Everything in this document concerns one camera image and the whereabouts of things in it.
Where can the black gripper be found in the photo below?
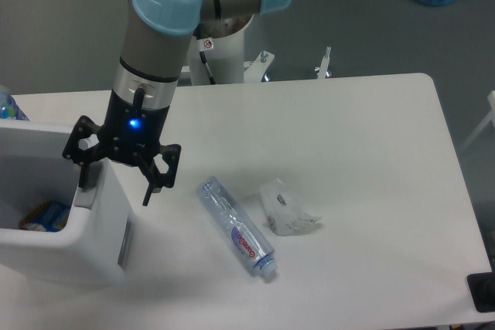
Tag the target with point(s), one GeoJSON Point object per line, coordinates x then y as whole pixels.
{"type": "Point", "coordinates": [129, 136]}

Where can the white trash can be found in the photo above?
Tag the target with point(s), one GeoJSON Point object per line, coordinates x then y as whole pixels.
{"type": "Point", "coordinates": [91, 248]}

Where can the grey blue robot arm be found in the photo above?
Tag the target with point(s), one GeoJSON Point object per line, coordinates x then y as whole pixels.
{"type": "Point", "coordinates": [154, 50]}

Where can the blue yellow trash package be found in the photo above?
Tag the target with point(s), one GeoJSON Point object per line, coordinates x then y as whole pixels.
{"type": "Point", "coordinates": [50, 217]}

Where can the clear plastic water bottle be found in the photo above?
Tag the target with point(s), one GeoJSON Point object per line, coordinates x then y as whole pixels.
{"type": "Point", "coordinates": [251, 245]}

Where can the clear plastic wrapper bag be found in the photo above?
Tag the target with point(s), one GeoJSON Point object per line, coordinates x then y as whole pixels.
{"type": "Point", "coordinates": [285, 215]}

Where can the white furniture piece right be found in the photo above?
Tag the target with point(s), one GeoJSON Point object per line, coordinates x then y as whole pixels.
{"type": "Point", "coordinates": [487, 121]}

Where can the black device at edge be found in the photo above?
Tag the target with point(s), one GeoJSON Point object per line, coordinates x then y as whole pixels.
{"type": "Point", "coordinates": [481, 287]}

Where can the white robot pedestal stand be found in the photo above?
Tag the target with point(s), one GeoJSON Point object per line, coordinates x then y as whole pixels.
{"type": "Point", "coordinates": [216, 55]}

